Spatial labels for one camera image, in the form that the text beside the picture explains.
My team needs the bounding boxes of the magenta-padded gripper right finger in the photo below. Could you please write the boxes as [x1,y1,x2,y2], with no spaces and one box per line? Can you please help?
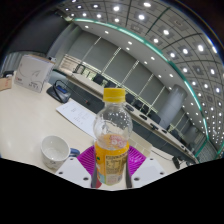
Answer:
[125,145,167,190]

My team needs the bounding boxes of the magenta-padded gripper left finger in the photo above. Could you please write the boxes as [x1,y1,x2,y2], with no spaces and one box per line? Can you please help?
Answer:
[54,144,99,189]

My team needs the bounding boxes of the yellow-capped orange drink bottle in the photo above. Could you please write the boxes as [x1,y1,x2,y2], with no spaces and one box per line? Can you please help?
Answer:
[92,87,134,187]

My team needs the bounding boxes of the white open organizer box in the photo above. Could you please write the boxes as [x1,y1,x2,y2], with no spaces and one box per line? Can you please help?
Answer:
[130,131,153,156]

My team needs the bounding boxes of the white printed paper sheet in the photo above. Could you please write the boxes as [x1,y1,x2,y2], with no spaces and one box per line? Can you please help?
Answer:
[55,99,99,139]

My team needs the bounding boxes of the black desk phone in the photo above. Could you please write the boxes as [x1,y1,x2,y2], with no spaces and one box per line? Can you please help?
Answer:
[46,79,72,104]

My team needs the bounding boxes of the long curved conference desk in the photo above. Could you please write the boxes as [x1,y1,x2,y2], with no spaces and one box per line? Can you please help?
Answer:
[54,71,201,164]

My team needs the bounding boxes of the black office chairs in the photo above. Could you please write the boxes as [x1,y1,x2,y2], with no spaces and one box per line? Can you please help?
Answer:
[73,63,201,161]

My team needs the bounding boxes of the white cardboard box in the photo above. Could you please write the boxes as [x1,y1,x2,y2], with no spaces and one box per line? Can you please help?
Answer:
[13,54,56,94]

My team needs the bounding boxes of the brown flat envelope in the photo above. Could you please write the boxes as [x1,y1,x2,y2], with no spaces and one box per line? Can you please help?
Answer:
[0,76,14,92]

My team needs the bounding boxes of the ceiling lights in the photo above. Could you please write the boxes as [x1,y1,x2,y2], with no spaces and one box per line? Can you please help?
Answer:
[56,0,224,148]

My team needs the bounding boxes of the white mug with blue handle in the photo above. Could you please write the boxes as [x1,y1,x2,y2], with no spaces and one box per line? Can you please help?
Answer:
[40,134,81,170]

